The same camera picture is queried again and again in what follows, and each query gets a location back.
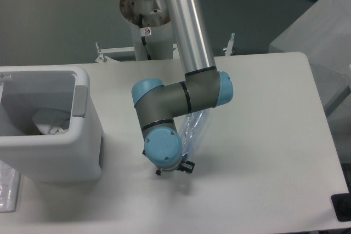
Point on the crushed clear plastic bottle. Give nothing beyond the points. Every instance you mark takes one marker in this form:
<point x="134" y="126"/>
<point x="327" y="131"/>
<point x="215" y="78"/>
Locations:
<point x="192" y="131"/>

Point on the white plastic wrapper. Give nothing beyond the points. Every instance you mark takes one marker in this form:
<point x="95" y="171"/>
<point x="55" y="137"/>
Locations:
<point x="51" y="121"/>

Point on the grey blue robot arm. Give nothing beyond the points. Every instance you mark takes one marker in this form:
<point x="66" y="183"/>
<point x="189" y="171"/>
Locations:
<point x="204" y="87"/>

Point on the white trash can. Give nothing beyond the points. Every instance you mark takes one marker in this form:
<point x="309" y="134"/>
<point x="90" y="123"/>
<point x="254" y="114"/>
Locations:
<point x="73" y="156"/>

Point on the white far right clamp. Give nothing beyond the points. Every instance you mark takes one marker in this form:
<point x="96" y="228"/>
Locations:
<point x="229" y="50"/>

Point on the black device at table edge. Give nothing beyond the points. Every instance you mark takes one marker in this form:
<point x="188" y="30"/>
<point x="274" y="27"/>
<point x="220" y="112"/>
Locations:
<point x="341" y="205"/>

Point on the white covered side table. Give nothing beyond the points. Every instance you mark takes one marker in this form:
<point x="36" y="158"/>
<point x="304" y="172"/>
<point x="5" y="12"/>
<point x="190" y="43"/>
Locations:
<point x="322" y="33"/>

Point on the white left base bracket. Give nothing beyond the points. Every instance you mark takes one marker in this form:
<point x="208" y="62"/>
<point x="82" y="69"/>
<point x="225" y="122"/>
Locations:
<point x="114" y="54"/>

